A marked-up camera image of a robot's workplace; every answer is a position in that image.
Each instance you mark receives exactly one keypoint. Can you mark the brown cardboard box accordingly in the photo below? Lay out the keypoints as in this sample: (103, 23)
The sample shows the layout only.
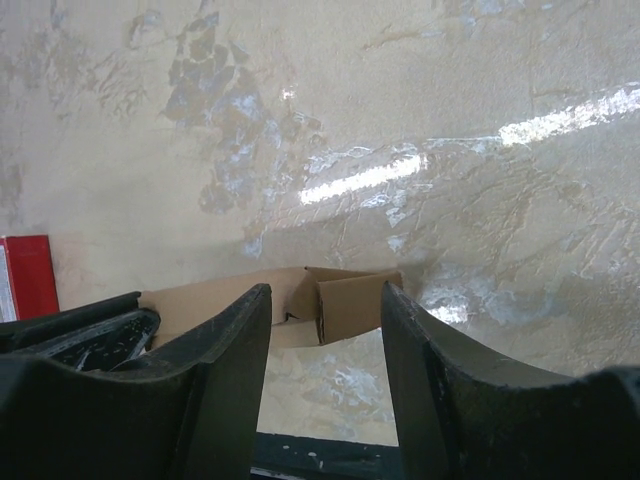
(311, 306)

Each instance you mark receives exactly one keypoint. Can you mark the red rectangular box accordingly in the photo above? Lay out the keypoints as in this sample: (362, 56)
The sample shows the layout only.
(28, 286)

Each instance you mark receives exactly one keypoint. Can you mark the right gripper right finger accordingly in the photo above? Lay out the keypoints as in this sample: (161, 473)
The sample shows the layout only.
(465, 411)

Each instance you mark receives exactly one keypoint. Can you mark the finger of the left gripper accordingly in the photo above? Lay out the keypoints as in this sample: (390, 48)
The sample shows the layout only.
(101, 346)
(25, 333)

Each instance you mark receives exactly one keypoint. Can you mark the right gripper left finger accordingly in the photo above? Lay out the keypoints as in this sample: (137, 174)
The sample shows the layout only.
(186, 410)

